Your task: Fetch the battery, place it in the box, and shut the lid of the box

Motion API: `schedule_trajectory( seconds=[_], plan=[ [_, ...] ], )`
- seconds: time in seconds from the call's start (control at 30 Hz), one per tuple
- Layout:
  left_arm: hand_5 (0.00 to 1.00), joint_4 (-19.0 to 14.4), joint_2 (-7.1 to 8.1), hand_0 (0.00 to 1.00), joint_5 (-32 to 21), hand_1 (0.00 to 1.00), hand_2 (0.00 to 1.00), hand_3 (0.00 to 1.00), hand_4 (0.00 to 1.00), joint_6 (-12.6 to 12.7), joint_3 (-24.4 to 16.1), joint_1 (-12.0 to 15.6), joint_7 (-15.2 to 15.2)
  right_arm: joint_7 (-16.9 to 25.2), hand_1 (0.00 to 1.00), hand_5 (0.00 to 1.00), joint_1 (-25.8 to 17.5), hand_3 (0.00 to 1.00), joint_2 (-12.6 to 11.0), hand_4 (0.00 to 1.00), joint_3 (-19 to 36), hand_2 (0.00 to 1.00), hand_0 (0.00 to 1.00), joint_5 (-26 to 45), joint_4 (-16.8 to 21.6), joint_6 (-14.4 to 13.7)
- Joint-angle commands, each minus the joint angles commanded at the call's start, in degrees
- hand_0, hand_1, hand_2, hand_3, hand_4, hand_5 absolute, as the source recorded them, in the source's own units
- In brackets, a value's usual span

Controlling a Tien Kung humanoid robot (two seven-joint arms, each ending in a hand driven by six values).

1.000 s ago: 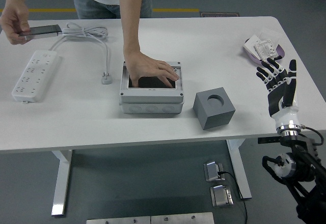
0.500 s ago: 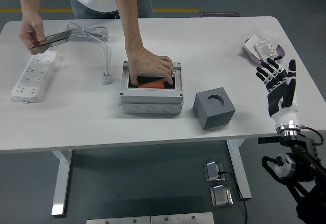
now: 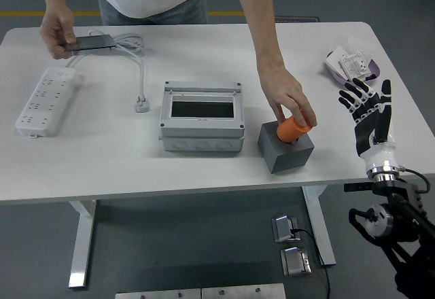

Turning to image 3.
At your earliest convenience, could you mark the person's right hand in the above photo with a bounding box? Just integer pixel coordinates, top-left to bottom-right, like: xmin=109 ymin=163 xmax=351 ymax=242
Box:
xmin=39 ymin=6 xmax=77 ymax=60

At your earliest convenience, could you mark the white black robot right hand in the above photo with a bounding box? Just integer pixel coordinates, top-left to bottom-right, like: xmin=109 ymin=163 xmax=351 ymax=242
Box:
xmin=338 ymin=77 xmax=398 ymax=174

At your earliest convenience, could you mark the person's left hand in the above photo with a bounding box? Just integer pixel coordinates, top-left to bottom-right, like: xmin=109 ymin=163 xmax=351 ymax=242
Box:
xmin=260 ymin=60 xmax=318 ymax=130

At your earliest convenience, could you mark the transparent grey-framed box lid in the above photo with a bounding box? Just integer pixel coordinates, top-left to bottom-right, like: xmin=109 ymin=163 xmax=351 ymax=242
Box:
xmin=66 ymin=35 xmax=116 ymax=54

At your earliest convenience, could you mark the orange cylinder battery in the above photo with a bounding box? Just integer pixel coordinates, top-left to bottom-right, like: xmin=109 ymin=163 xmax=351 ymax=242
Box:
xmin=277 ymin=110 xmax=313 ymax=143

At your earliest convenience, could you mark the grey junction box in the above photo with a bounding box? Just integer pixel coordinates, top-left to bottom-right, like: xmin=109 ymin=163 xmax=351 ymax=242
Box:
xmin=158 ymin=80 xmax=245 ymax=154

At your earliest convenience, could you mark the black table control panel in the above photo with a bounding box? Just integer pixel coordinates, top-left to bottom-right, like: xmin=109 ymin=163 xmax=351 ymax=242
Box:
xmin=343 ymin=182 xmax=373 ymax=193

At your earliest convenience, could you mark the purple tray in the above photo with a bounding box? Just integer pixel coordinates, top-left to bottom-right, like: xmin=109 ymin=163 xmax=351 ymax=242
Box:
xmin=324 ymin=50 xmax=380 ymax=86

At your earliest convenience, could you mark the dark floor mat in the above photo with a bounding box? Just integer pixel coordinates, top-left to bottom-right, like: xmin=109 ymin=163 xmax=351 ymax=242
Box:
xmin=275 ymin=16 xmax=320 ymax=24

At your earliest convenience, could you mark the white printed socket panel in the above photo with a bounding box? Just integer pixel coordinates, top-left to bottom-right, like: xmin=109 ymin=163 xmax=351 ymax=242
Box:
xmin=339 ymin=51 xmax=371 ymax=81

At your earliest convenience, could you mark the white power strip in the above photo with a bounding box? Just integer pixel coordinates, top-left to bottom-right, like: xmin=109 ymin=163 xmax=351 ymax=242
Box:
xmin=15 ymin=67 xmax=84 ymax=139

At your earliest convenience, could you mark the grey block with round hole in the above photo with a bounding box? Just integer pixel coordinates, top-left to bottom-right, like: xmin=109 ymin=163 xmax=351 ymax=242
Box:
xmin=257 ymin=121 xmax=315 ymax=175

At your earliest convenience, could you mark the silver foot pedal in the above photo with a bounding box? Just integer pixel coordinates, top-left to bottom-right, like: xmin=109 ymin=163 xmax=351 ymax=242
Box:
xmin=280 ymin=247 xmax=312 ymax=278
xmin=271 ymin=213 xmax=300 ymax=244

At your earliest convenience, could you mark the grey metal plate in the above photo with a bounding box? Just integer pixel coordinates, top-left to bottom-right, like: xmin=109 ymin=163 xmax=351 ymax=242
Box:
xmin=201 ymin=283 xmax=286 ymax=299
xmin=114 ymin=288 xmax=202 ymax=299

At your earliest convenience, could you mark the white power cord with plug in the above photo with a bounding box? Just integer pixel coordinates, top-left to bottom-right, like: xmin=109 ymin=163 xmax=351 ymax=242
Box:
xmin=64 ymin=30 xmax=152 ymax=113

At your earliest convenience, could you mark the black pedal cable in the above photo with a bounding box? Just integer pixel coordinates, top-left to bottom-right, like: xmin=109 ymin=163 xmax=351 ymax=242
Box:
xmin=290 ymin=227 xmax=331 ymax=299

